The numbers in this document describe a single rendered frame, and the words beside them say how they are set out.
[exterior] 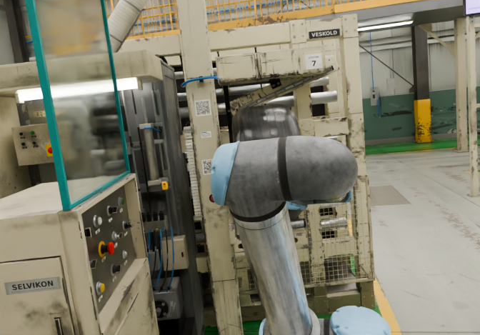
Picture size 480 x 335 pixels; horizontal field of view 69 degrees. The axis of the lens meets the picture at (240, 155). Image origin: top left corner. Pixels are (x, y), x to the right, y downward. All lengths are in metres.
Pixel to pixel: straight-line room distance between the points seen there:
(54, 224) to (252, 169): 0.63
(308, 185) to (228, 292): 1.41
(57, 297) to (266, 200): 0.71
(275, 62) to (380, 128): 9.37
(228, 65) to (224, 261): 1.04
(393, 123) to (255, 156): 10.75
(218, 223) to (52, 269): 0.92
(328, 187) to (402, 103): 10.75
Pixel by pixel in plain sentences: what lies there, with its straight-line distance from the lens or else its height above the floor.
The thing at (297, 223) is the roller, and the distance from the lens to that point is 1.75.
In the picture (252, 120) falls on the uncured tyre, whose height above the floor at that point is 1.43.
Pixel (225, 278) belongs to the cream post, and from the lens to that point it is 1.91.
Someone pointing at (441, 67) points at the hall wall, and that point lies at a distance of 11.76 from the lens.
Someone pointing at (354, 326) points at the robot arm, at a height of 0.91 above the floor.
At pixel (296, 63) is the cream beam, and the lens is 2.01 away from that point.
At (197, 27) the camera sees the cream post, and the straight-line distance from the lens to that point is 1.76.
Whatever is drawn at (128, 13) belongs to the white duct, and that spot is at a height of 2.06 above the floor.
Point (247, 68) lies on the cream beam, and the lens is 1.98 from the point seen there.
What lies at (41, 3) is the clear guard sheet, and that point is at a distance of 1.11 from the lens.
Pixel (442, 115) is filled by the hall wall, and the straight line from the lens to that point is 11.69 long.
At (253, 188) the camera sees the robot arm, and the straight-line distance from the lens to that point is 0.60.
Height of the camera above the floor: 1.48
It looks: 7 degrees down
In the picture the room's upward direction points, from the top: 6 degrees counter-clockwise
